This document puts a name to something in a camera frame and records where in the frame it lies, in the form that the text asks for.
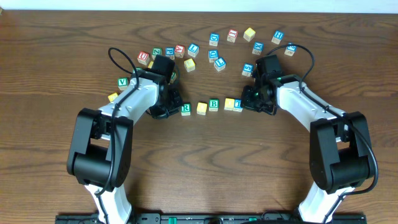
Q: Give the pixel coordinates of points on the yellow G block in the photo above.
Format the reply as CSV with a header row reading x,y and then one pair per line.
x,y
112,97

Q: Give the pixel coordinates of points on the blue L block upper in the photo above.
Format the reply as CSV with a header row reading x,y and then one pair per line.
x,y
193,50

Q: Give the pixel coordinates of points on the red A block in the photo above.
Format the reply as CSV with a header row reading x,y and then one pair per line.
x,y
179,51

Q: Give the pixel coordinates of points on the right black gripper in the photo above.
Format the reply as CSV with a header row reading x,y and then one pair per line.
x,y
246,102

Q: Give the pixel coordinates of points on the blue D block lower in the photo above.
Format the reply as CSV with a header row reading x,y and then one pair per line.
x,y
212,55

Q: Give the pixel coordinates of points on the green R block placed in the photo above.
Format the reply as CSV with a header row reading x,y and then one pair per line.
x,y
186,109

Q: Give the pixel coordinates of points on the blue X block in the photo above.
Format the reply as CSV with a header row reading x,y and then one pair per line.
x,y
257,48

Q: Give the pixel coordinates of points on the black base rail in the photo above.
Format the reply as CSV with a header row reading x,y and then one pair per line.
x,y
155,218

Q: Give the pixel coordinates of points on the blue D block upper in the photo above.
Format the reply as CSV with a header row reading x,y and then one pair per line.
x,y
214,39

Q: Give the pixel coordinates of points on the blue l block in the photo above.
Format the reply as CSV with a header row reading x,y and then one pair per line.
x,y
193,50
219,64

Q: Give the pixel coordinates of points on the blue 2 block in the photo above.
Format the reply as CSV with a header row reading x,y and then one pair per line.
x,y
290,49

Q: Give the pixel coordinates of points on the yellow S block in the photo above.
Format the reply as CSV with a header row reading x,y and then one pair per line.
x,y
189,65

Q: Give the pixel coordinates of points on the yellow C block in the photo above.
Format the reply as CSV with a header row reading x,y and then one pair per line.
x,y
150,64

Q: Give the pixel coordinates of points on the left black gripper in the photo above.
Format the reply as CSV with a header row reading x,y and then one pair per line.
x,y
173,101

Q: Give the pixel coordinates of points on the blue 5 block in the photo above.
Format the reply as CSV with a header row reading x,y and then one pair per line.
x,y
247,69

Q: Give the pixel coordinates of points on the red U block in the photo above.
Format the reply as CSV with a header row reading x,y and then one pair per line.
x,y
143,58

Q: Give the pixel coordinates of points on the yellow block top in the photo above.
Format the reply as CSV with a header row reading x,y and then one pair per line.
x,y
249,34

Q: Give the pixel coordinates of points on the red I block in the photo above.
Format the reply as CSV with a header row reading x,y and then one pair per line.
x,y
232,35

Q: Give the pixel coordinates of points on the green V block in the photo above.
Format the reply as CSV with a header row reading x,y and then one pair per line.
x,y
123,83

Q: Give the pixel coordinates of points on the green R block left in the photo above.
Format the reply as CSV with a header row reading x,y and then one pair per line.
x,y
173,77

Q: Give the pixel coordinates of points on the blue L block lower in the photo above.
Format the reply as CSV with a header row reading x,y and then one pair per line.
x,y
219,64

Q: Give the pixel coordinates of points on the blue P block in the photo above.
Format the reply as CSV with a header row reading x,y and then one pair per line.
x,y
170,52

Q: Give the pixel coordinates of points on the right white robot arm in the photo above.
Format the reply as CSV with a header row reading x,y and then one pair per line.
x,y
341,158

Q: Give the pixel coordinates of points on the blue H block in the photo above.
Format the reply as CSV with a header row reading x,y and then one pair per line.
x,y
277,37

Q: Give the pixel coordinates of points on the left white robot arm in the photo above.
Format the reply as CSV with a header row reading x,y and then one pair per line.
x,y
100,151

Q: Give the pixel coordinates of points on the blue T block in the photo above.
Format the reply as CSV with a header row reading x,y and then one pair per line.
x,y
237,105

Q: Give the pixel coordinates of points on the green Z block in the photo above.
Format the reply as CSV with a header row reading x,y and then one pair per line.
x,y
156,51

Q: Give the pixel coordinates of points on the blue d block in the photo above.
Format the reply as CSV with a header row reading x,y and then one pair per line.
x,y
214,39
212,55

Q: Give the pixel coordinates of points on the green B block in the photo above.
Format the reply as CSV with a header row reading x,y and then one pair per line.
x,y
214,105

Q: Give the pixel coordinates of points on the yellow O block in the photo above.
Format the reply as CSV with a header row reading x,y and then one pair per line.
x,y
229,104
202,108

